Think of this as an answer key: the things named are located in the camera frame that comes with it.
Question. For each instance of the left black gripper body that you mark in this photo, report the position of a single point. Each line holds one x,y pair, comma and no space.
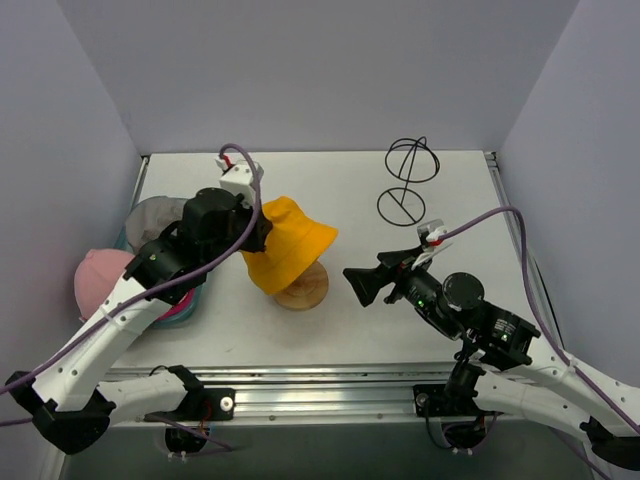
255,232

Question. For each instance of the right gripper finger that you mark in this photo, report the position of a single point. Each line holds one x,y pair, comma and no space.
366,283
398,260

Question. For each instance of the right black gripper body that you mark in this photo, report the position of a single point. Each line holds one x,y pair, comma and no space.
395,278

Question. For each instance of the yellow bucket hat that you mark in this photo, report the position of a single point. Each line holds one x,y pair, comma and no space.
294,243

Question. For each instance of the grey bucket hat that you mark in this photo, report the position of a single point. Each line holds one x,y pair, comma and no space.
149,218

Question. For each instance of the light pink baseball cap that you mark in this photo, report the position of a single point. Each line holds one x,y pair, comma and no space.
96,276

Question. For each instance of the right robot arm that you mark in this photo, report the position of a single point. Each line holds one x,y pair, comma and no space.
506,364

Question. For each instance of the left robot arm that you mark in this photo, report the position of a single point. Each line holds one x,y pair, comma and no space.
70,403

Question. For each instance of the wooden hat stand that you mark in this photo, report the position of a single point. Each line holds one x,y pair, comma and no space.
307,291

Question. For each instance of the magenta baseball cap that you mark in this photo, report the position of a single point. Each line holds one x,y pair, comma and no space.
177,309

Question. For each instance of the teal plastic tray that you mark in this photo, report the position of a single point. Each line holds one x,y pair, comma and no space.
123,244

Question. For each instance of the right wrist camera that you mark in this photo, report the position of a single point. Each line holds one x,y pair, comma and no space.
431,235

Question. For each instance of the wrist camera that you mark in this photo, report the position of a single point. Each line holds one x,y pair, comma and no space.
237,177
431,235

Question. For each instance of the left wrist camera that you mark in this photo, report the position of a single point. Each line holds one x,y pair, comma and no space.
237,177

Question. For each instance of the black wire hat stand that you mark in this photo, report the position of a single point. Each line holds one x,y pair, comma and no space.
400,161

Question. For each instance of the aluminium front rail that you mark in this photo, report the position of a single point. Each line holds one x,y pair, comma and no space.
329,395

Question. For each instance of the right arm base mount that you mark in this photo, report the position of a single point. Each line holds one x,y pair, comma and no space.
453,420

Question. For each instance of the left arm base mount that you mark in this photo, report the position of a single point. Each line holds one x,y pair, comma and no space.
208,406

